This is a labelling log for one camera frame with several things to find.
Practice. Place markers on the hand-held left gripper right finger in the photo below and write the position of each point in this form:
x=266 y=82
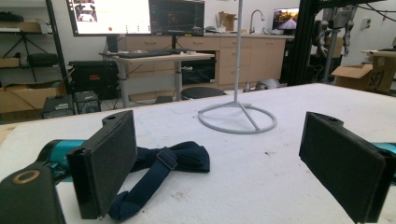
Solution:
x=342 y=165

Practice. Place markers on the black metal frame post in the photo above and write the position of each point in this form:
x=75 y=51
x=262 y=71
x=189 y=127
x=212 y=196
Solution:
x=303 y=43

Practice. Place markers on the large open cardboard box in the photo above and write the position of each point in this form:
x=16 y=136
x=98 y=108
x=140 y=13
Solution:
x=364 y=76

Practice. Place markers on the monitor with dark screen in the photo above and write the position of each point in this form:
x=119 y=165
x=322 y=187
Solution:
x=177 y=17

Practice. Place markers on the white metal stand round base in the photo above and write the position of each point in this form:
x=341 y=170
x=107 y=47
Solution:
x=237 y=62

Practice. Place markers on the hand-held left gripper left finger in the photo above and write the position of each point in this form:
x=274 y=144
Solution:
x=102 y=161

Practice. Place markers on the navy blue bow tie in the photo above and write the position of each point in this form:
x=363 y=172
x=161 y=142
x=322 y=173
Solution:
x=183 y=157

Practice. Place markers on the black round stool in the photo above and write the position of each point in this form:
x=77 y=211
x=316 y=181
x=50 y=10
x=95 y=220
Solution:
x=202 y=92

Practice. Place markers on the long flat cardboard box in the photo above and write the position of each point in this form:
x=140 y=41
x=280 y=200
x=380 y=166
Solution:
x=25 y=98

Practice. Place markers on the black bag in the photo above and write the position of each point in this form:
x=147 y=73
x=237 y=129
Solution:
x=42 y=59

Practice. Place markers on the monitor with white screen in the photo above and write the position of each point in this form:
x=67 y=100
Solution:
x=115 y=15

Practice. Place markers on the white wall outlet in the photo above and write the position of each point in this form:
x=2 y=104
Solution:
x=366 y=24

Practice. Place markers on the black metal shelf rack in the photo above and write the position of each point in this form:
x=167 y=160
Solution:
x=57 y=43

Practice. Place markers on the black computer unit with fan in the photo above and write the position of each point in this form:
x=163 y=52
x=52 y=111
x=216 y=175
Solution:
x=87 y=102

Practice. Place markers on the black keyboard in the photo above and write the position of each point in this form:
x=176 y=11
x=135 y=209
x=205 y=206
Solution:
x=143 y=54

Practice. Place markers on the silver faucet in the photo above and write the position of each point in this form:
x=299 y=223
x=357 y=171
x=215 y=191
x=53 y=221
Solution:
x=252 y=21

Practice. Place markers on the grey robot on stand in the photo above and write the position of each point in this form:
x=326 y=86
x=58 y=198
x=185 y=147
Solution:
x=334 y=28

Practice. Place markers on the small monitor with colourful screen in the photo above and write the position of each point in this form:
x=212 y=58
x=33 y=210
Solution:
x=285 y=19

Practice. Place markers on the small open cardboard box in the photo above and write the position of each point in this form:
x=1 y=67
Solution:
x=228 y=21

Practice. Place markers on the light wooden standing desk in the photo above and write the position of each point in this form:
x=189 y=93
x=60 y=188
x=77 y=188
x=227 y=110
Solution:
x=168 y=58

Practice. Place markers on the light wooden counter cabinets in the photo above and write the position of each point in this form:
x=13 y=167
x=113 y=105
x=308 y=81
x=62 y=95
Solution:
x=261 y=59

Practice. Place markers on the large black equipment case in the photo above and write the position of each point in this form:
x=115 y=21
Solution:
x=93 y=77

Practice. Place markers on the black under-counter appliance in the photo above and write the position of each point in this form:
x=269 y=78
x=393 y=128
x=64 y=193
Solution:
x=199 y=71

